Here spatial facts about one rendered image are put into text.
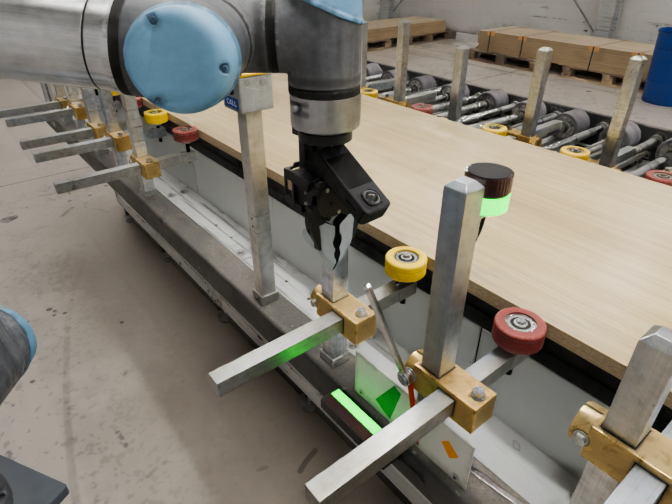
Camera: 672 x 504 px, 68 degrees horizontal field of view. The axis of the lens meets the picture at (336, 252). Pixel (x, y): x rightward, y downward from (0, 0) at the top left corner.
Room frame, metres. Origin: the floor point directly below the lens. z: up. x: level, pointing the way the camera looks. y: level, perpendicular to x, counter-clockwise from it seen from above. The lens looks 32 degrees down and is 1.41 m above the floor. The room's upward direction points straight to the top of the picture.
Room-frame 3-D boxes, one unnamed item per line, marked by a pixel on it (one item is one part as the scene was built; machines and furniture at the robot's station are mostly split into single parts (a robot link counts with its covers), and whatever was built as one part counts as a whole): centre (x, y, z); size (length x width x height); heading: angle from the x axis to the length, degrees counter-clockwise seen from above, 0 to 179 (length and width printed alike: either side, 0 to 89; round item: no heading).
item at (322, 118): (0.63, 0.02, 1.23); 0.10 x 0.09 x 0.05; 129
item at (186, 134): (1.58, 0.49, 0.85); 0.08 x 0.08 x 0.11
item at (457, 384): (0.53, -0.17, 0.85); 0.13 x 0.06 x 0.05; 39
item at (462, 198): (0.55, -0.15, 0.93); 0.03 x 0.03 x 0.48; 39
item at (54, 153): (1.65, 0.80, 0.83); 0.43 x 0.03 x 0.04; 129
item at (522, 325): (0.61, -0.29, 0.85); 0.08 x 0.08 x 0.11
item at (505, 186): (0.58, -0.19, 1.16); 0.06 x 0.06 x 0.02
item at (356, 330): (0.72, -0.01, 0.84); 0.13 x 0.06 x 0.05; 39
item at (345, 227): (0.64, 0.00, 1.04); 0.06 x 0.03 x 0.09; 39
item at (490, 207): (0.58, -0.19, 1.14); 0.06 x 0.06 x 0.02
